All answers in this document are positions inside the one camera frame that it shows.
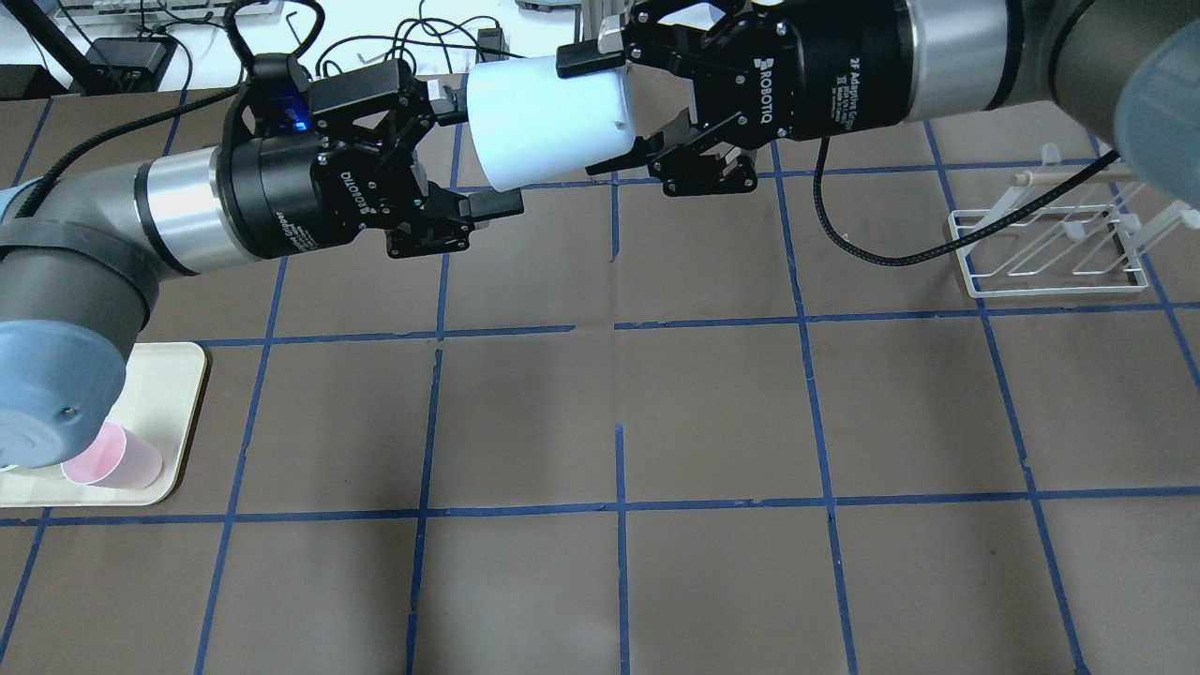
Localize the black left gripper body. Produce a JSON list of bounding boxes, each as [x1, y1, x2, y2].
[[217, 62, 436, 258]]

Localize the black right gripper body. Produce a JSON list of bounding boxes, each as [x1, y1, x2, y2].
[[622, 1, 916, 197]]

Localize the light blue ikea cup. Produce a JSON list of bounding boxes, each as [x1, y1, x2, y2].
[[466, 56, 636, 191]]

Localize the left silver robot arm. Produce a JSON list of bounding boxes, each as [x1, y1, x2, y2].
[[1, 52, 523, 467]]

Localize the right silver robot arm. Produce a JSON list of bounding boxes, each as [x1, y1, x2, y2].
[[557, 1, 1199, 205]]

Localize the pink ikea cup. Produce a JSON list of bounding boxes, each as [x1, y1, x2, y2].
[[60, 420, 164, 488]]

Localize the black power adapter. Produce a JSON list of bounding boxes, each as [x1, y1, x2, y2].
[[85, 36, 178, 94]]

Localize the cream plastic tray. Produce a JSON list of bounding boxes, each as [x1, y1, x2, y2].
[[1, 342, 211, 513]]

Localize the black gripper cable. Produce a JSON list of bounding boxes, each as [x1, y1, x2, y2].
[[812, 136, 1124, 269]]

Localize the white wire cup rack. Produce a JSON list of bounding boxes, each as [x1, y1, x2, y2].
[[955, 163, 1148, 299]]

